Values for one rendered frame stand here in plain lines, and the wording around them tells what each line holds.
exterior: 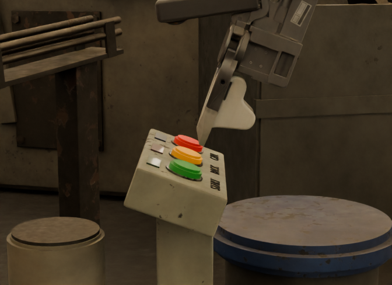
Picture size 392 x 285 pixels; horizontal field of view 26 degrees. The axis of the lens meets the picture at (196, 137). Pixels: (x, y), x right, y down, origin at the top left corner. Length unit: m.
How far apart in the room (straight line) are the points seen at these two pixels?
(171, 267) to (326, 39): 1.40
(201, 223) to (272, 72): 0.19
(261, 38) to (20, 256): 0.38
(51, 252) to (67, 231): 0.05
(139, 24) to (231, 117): 2.03
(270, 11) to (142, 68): 2.05
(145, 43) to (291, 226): 1.69
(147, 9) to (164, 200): 2.04
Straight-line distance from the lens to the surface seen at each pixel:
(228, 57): 0.93
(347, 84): 2.41
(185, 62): 2.94
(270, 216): 1.43
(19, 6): 3.15
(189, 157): 1.06
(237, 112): 0.97
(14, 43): 1.27
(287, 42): 0.94
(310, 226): 1.39
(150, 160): 0.99
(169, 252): 1.05
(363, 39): 2.41
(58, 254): 1.02
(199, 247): 1.05
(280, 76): 0.95
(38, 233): 1.06
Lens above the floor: 0.84
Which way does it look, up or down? 11 degrees down
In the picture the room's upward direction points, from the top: straight up
